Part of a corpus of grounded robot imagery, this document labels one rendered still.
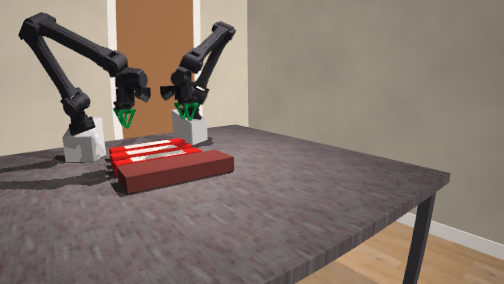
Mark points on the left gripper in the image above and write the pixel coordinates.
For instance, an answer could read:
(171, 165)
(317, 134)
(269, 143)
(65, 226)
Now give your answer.
(189, 103)

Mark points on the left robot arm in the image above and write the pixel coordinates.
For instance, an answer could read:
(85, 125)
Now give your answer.
(214, 43)

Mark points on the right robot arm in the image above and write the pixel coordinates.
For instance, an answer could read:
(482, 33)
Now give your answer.
(43, 24)

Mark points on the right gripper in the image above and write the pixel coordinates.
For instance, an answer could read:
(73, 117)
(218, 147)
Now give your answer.
(121, 108)

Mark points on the red box of welding electrodes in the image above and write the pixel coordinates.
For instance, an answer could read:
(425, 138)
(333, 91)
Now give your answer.
(146, 145)
(149, 151)
(151, 157)

